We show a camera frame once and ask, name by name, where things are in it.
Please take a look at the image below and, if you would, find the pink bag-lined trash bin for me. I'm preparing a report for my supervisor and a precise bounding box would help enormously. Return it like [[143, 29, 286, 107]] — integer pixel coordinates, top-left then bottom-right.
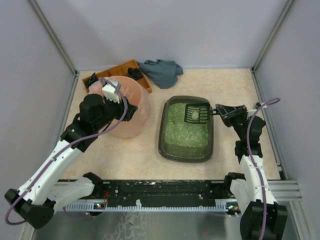
[[89, 76, 152, 139]]

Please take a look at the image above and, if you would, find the black litter scoop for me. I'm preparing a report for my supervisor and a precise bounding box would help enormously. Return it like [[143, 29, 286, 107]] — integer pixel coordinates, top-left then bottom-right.
[[184, 103, 218, 124]]

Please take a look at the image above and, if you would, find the dark litter box tray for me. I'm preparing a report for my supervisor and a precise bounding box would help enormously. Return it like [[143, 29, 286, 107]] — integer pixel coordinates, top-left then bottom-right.
[[158, 95, 214, 163]]

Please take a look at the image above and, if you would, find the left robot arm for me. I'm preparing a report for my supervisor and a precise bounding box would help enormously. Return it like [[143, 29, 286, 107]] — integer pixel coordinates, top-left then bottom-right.
[[4, 93, 139, 229]]

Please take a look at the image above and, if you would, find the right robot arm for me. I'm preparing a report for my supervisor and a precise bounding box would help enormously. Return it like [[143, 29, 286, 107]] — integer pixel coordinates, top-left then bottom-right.
[[215, 104, 288, 240]]

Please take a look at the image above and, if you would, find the dark rolled item far left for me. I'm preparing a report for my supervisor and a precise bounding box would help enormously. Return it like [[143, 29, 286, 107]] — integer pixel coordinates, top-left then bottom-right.
[[84, 72, 99, 88]]

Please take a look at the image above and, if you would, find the dark rolled item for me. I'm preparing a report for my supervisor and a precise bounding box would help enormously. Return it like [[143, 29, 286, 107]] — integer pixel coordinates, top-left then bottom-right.
[[127, 67, 143, 81], [84, 72, 99, 88]]

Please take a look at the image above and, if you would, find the orange compartment tray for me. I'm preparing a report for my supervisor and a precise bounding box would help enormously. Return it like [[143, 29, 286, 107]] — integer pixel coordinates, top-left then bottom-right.
[[82, 59, 152, 94]]

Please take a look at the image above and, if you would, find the dark rolled item far right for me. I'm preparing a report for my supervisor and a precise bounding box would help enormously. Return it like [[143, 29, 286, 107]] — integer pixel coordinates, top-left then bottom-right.
[[127, 67, 143, 81]]

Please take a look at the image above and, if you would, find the blue-grey cloth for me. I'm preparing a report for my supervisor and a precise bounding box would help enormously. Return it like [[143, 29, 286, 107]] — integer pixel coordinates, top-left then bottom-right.
[[137, 59, 184, 89]]

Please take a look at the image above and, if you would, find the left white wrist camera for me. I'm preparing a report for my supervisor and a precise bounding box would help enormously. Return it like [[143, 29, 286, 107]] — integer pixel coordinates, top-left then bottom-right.
[[102, 78, 121, 104]]

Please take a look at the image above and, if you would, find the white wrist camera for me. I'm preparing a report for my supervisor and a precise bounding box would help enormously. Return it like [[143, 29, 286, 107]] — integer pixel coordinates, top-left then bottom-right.
[[102, 78, 121, 104], [253, 102, 268, 111]]

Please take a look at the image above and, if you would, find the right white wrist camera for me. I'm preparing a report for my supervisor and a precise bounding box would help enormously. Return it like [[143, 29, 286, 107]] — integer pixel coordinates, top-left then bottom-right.
[[253, 102, 268, 111]]

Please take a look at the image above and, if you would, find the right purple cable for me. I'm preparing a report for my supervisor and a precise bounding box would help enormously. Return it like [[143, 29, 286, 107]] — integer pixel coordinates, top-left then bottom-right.
[[246, 97, 281, 240]]

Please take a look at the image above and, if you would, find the purple cable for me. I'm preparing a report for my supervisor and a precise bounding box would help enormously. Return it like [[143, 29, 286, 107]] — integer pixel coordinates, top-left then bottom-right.
[[4, 77, 131, 225], [246, 97, 281, 240]]

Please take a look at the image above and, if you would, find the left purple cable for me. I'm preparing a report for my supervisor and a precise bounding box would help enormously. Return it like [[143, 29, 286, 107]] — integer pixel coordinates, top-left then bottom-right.
[[4, 77, 131, 225]]

